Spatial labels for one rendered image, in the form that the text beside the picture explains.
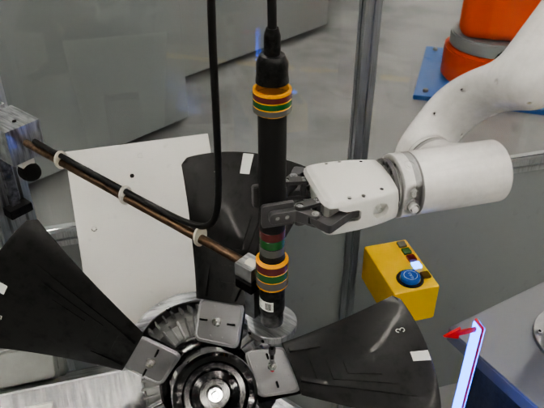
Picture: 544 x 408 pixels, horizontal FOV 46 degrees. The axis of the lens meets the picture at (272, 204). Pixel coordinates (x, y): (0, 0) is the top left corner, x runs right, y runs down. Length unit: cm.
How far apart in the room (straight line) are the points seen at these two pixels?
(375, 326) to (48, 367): 53
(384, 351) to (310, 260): 83
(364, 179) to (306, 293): 114
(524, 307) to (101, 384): 90
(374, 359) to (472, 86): 44
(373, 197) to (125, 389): 53
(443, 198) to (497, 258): 134
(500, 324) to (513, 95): 70
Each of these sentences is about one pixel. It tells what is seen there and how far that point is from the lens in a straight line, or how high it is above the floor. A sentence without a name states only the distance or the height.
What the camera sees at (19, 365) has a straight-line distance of 113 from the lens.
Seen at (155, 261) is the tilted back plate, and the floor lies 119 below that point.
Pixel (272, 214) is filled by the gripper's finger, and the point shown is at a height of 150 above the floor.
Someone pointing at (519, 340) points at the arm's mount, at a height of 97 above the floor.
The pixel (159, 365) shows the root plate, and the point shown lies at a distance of 98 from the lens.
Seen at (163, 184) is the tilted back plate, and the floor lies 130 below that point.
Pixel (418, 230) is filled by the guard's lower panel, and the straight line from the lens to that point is 193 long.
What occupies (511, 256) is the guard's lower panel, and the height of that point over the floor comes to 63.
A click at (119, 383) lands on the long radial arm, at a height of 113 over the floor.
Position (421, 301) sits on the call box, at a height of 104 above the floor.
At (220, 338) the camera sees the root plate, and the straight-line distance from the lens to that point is 98.
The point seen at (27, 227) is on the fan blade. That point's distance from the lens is 93.
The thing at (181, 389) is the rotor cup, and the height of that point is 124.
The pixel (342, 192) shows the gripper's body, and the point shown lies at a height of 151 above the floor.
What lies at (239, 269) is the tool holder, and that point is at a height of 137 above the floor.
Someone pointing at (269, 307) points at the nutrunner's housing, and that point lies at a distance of 88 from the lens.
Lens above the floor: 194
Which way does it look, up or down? 35 degrees down
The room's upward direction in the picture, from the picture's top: straight up
